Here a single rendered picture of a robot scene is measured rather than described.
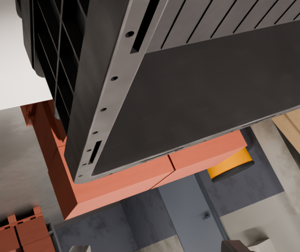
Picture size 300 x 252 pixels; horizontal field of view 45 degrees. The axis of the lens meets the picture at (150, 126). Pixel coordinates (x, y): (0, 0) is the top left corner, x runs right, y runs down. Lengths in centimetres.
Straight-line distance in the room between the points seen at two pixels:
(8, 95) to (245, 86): 39
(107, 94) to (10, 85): 45
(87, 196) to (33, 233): 353
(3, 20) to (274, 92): 32
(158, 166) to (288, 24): 150
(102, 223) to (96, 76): 779
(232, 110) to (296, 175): 325
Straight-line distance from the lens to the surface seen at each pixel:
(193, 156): 204
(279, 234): 425
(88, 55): 16
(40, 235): 523
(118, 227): 801
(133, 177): 183
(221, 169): 360
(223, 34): 41
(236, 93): 38
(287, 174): 367
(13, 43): 51
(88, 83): 17
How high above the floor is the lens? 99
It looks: 16 degrees down
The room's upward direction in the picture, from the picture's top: 156 degrees clockwise
